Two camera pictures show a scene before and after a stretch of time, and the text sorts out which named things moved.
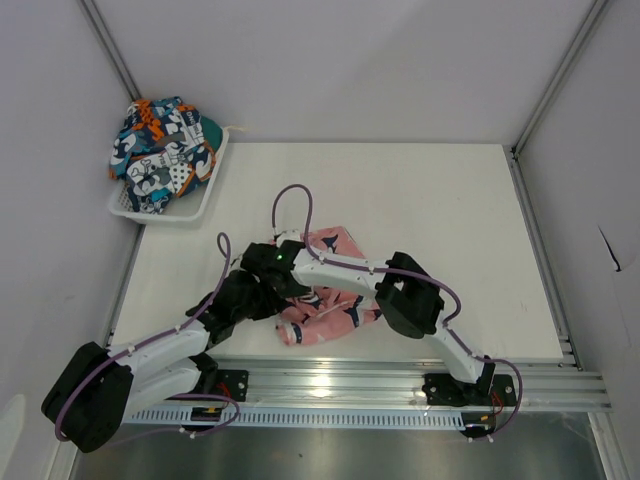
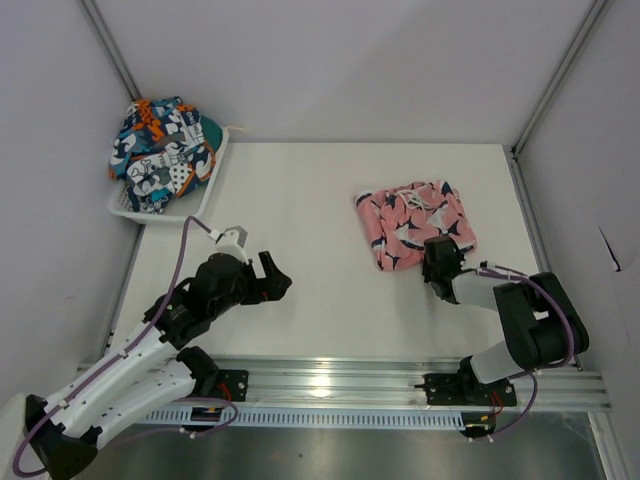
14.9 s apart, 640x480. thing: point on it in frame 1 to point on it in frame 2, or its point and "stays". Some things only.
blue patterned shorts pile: x=163 y=148 stays
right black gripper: x=295 y=292 to x=426 y=269
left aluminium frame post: x=110 y=45 stays
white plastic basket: x=182 y=207 stays
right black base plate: x=441 y=390 stays
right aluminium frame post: x=595 y=12 stays
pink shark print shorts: x=320 y=313 to x=399 y=221
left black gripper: x=270 y=306 to x=268 y=289
